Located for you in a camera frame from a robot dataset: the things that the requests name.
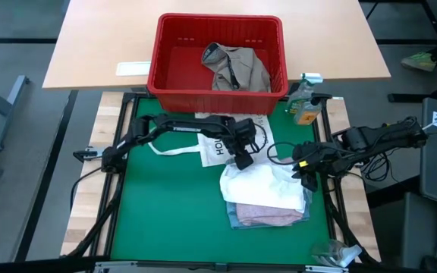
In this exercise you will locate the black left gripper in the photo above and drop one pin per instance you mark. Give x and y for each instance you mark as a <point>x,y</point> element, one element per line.
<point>243,134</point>

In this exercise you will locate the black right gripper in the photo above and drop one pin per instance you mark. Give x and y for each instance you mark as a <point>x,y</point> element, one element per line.
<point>313,157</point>

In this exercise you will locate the white printed tote bag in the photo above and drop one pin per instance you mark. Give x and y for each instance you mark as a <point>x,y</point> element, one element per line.
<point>211,151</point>

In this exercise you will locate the white garment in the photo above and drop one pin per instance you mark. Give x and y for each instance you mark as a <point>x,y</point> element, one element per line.
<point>264,186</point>

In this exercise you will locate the pink garment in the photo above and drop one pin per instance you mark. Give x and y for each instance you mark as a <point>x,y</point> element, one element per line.
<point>268,217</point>

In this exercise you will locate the light blue jeans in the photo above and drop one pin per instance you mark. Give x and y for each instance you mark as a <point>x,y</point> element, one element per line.
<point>231,218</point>

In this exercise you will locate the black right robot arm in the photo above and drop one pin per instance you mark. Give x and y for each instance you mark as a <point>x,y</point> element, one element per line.
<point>381,138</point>

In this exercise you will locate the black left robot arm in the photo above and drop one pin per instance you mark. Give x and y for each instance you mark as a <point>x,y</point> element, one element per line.
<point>165,129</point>

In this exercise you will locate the red plastic laundry bin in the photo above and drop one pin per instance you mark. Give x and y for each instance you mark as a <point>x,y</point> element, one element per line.
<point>218,30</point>

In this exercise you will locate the orange-label pump bottle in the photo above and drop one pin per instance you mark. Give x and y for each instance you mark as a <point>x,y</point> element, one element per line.
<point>307,117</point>

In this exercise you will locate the green-label spray bottle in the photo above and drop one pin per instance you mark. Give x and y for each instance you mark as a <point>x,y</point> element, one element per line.
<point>298,102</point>

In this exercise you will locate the khaki trousers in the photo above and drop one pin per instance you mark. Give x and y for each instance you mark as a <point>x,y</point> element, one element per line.
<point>245,68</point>

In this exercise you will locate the clear spray bottle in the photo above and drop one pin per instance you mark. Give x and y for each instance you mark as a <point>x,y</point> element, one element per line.
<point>336,256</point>

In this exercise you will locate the black desk foot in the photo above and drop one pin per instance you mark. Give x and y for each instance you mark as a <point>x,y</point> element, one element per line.
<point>412,98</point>

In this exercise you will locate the green table mat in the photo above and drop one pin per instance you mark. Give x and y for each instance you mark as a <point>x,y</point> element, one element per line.
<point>165,227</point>

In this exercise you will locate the white paper label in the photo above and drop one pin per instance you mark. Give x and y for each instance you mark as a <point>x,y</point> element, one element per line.
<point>132,68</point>

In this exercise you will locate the green shoe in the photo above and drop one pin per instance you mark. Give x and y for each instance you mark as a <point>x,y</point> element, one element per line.
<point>419,61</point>

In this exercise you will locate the light wooden desk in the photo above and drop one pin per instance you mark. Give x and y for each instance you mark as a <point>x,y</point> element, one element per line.
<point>101,38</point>

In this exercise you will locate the grey metal desk leg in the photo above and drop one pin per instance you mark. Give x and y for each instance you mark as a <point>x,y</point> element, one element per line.
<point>6,110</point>

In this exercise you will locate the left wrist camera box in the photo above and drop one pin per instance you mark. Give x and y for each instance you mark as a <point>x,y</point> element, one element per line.
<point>244,160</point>

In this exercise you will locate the black frame strut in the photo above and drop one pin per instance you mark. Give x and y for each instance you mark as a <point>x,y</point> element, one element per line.
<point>97,227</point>
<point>345,231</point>

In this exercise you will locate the black table frame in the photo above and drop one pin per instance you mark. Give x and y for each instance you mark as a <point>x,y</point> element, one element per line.
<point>129,96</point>

